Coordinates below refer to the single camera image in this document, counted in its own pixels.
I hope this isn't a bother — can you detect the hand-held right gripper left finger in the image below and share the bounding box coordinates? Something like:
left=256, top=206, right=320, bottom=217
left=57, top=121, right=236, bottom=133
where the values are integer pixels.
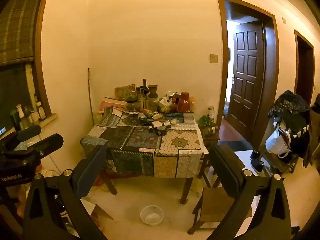
left=22, top=145, right=108, bottom=240

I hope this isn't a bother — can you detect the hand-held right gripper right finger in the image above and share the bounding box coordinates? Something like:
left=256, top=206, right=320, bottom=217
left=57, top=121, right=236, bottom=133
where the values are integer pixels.
left=207, top=145, right=292, bottom=240

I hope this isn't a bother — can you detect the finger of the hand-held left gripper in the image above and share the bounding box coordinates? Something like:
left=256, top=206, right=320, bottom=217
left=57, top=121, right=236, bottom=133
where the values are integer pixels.
left=5, top=133, right=64, bottom=159
left=15, top=124, right=42, bottom=143

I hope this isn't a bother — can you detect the green wrapper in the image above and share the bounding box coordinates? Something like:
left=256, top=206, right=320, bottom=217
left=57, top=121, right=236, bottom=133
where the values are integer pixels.
left=138, top=112, right=154, bottom=125

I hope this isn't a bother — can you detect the white plastic waste bin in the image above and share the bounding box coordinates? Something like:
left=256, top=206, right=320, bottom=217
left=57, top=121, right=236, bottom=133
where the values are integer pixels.
left=140, top=205, right=164, bottom=227

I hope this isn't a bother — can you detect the brown cardboard box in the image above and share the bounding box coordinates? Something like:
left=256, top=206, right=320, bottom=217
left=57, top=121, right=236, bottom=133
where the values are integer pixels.
left=149, top=121, right=163, bottom=133

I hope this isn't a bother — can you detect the red plastic bag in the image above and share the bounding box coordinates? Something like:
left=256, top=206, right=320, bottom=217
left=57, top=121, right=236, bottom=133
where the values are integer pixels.
left=93, top=172, right=111, bottom=188

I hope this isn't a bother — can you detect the white capped bottle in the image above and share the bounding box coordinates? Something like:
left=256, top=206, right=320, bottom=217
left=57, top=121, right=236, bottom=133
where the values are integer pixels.
left=16, top=104, right=28, bottom=129

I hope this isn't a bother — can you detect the dark green bottle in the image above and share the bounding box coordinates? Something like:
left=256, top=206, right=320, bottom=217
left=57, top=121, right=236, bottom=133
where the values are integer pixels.
left=10, top=109, right=22, bottom=132

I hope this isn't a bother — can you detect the small labelled bottle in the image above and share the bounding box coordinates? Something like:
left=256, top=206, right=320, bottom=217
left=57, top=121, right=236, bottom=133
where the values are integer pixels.
left=36, top=101, right=47, bottom=121

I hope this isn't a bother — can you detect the dark doormat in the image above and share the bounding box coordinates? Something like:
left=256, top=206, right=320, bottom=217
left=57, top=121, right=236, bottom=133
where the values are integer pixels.
left=218, top=140, right=253, bottom=152

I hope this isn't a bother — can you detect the white flat board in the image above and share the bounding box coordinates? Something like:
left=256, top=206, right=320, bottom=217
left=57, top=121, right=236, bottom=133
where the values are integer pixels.
left=233, top=150, right=272, bottom=178

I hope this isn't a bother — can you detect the wooden stool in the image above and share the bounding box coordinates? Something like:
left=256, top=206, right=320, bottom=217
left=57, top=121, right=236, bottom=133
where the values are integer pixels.
left=187, top=186, right=253, bottom=234

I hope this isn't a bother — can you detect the white cardboard sheet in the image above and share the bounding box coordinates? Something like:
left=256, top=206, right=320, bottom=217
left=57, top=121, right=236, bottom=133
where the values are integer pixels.
left=81, top=197, right=115, bottom=221

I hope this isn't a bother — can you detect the gold lidded jar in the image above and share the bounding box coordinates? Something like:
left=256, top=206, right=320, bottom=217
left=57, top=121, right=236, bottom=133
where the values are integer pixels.
left=203, top=124, right=218, bottom=135

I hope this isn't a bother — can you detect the wooden framed window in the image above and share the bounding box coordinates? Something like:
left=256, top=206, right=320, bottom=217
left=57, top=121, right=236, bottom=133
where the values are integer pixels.
left=0, top=0, right=58, bottom=140

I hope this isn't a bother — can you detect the green leafy plant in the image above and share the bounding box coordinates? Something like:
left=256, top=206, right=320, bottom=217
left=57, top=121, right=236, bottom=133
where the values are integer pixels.
left=197, top=114, right=215, bottom=128

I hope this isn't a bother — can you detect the patchwork tablecloth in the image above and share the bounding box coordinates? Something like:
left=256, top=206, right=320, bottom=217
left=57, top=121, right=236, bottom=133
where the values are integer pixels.
left=80, top=105, right=209, bottom=178

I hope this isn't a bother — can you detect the white hanging bag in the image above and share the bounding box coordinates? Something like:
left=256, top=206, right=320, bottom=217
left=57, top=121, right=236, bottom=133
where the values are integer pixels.
left=265, top=127, right=292, bottom=155

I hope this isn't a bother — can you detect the thin wooden stick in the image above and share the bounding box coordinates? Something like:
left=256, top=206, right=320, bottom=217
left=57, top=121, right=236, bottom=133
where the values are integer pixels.
left=87, top=67, right=95, bottom=126

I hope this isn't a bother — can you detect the wooden clothes rack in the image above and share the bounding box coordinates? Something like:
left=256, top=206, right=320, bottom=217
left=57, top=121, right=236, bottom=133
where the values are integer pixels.
left=264, top=117, right=301, bottom=175

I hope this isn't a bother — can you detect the pink printed carton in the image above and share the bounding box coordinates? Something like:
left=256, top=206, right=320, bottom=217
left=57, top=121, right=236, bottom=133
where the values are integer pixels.
left=98, top=99, right=127, bottom=115

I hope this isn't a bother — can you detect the red thermos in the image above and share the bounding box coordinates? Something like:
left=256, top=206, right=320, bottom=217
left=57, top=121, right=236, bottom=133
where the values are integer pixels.
left=177, top=92, right=192, bottom=113

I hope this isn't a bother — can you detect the black lidded glass jar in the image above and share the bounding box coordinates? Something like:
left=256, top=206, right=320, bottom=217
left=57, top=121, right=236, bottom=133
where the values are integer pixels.
left=126, top=97, right=139, bottom=112

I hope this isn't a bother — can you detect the clear labelled liquor bottle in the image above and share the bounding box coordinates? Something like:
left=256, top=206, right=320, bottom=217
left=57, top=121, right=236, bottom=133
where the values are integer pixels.
left=138, top=86, right=147, bottom=111

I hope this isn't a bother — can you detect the white labelled jar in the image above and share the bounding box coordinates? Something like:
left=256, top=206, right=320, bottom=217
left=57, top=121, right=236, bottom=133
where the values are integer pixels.
left=158, top=98, right=171, bottom=112

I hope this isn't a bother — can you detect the floral patterned box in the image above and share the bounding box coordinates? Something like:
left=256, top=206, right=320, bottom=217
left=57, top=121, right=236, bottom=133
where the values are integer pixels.
left=114, top=84, right=136, bottom=101

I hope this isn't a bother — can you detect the large glass jar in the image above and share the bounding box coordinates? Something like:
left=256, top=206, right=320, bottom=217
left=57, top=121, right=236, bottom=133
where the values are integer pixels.
left=146, top=96, right=159, bottom=112

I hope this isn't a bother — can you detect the dark clothes pile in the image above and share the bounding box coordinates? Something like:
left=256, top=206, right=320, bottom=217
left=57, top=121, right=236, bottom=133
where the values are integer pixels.
left=267, top=90, right=312, bottom=166

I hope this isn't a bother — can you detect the brown panelled door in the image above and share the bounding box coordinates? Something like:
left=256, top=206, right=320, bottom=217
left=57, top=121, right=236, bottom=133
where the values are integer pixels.
left=226, top=22, right=266, bottom=137

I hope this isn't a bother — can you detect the brown ceramic cup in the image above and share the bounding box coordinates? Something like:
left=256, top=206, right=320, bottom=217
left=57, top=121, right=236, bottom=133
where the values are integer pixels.
left=147, top=84, right=159, bottom=98

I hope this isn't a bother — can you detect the woven window blind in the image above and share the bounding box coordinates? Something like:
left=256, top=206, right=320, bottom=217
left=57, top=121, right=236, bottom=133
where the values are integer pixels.
left=0, top=0, right=42, bottom=66

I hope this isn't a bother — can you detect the dark wooden door frame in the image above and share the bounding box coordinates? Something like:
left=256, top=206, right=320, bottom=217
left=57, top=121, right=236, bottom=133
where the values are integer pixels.
left=293, top=28, right=315, bottom=101

